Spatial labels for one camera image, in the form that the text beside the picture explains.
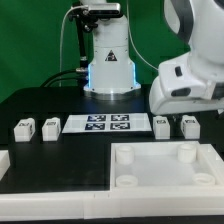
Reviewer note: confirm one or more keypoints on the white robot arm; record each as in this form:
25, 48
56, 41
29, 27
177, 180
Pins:
198, 23

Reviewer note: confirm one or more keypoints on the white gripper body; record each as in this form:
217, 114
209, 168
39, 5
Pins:
180, 89

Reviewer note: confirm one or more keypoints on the black camera on mount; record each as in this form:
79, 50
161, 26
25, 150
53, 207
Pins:
104, 10

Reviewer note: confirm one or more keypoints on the white sheet with tags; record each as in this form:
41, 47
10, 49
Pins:
93, 123

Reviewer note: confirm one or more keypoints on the white square table top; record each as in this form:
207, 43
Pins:
159, 164

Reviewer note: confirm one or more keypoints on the white front fence rail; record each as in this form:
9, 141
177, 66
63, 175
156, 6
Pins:
113, 204

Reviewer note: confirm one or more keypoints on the white left fence piece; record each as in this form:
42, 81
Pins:
4, 163

